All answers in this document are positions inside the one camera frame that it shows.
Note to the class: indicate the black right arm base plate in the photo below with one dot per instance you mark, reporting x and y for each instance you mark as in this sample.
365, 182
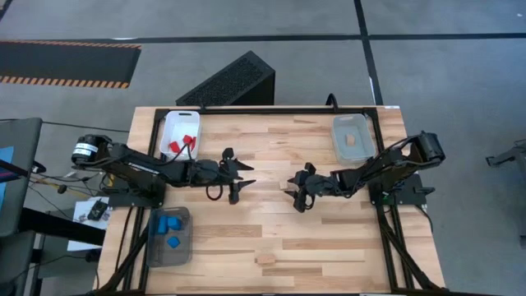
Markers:
411, 193

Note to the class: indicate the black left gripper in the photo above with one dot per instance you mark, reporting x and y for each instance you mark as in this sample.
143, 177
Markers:
211, 172

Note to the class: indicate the white papers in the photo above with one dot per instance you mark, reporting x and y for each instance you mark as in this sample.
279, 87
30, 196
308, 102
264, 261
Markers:
80, 214

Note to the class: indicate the black table frame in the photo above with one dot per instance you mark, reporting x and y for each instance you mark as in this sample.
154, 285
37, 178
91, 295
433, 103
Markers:
267, 110

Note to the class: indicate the black perforated computer case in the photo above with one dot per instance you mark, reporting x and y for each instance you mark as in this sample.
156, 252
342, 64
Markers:
230, 80

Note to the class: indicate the black handheld controller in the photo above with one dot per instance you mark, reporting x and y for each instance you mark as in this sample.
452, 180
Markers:
98, 209

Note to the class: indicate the white plastic bin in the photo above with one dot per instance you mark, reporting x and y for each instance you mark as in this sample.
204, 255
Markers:
181, 123

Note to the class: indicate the long blue block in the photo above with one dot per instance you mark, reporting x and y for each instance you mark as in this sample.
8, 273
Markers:
174, 223
162, 225

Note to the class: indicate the blue wedge block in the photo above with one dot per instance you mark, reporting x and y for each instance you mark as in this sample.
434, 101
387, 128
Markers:
173, 242

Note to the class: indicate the black desk beam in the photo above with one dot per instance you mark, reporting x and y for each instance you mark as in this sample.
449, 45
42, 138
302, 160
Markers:
61, 228

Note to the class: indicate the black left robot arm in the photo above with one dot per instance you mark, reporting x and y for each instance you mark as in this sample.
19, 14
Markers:
135, 166

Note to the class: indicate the smoky grey plastic bin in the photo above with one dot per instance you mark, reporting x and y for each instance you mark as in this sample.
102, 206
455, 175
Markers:
181, 257

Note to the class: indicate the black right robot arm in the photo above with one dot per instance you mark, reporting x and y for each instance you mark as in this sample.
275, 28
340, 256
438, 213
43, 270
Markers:
390, 164

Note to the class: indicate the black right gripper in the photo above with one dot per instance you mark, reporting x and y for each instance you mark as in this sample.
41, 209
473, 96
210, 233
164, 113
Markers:
324, 184

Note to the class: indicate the black hazard-striped floor mat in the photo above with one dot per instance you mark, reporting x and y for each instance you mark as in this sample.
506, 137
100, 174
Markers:
61, 61

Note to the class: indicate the large plain wooden block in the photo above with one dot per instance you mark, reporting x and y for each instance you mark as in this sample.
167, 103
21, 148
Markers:
265, 259

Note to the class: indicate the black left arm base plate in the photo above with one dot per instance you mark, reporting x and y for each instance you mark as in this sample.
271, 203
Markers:
123, 201

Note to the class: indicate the clear plastic bin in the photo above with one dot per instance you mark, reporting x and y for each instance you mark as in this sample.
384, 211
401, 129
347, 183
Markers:
361, 131

